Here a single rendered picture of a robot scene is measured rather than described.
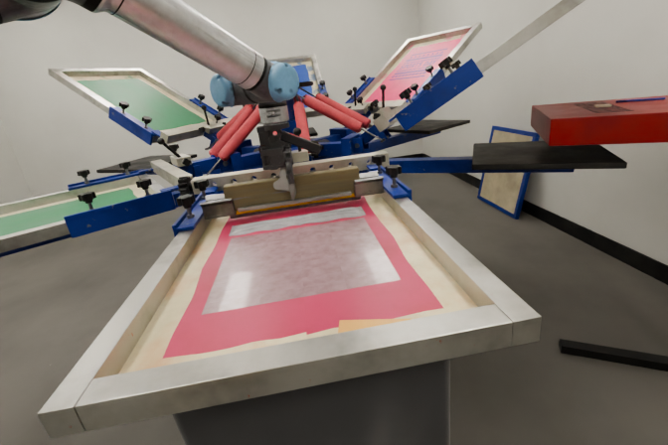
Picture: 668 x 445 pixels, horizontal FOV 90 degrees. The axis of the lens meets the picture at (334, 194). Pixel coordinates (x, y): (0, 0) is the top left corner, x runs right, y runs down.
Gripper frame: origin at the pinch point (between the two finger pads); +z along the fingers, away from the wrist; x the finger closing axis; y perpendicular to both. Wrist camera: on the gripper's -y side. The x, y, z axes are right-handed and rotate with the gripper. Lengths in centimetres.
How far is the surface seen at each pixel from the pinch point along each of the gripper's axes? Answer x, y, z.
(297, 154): -26.0, -2.5, -6.1
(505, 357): -22, -84, 101
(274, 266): 31.3, 5.4, 5.3
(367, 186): 2.7, -20.7, 0.4
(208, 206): 2.8, 23.6, -0.7
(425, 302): 50, -19, 5
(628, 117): 2, -102, -9
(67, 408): 61, 26, 2
